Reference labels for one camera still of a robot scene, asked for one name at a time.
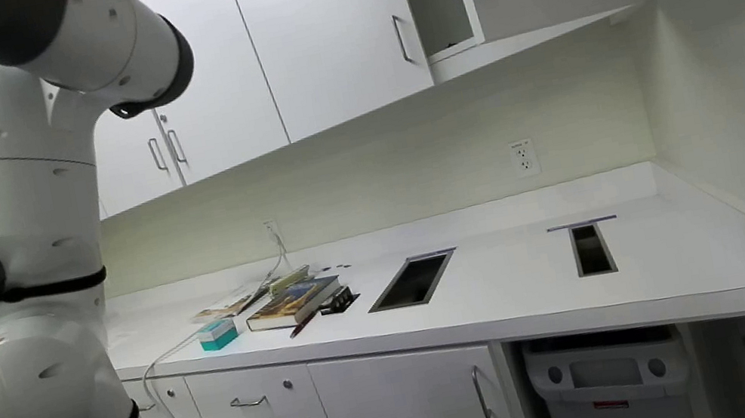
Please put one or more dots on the teal and white small box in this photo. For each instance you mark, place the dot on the teal and white small box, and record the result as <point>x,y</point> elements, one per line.
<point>218,335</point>

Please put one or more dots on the white drawer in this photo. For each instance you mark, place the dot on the white drawer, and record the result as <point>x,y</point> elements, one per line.
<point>256,398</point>
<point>169,402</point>

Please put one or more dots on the blue tape strip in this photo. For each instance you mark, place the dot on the blue tape strip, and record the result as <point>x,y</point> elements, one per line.
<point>582,223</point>
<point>435,252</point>

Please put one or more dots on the grey waste bin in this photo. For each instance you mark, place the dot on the grey waste bin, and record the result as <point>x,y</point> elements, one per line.
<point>610,381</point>

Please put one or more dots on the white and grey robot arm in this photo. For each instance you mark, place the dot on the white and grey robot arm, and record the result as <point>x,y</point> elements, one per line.
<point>23,224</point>

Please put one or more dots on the green and cream book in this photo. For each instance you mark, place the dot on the green and cream book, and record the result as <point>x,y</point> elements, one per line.
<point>289,279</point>

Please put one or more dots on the rectangular countertop waste opening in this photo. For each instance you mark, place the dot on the rectangular countertop waste opening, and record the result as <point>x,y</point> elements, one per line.
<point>414,282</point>

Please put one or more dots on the red pen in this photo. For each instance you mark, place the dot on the red pen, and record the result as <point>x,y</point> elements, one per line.
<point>303,324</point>

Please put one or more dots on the white wall socket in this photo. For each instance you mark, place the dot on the white wall socket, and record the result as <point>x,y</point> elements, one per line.
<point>271,230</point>
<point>524,158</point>

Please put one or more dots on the small black clip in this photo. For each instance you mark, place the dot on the small black clip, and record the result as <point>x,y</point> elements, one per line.
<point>337,299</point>

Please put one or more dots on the thick book with dark cover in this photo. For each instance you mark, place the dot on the thick book with dark cover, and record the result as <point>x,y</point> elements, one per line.
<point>293,303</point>

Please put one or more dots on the white upper wall cabinet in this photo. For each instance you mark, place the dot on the white upper wall cabinet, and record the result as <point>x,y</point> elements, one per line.
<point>323,18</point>

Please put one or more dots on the thin booklet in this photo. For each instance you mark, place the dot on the thin booklet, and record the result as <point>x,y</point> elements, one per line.
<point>225,308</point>

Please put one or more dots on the narrow countertop waste opening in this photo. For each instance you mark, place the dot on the narrow countertop waste opening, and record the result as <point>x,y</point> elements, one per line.
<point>592,251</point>

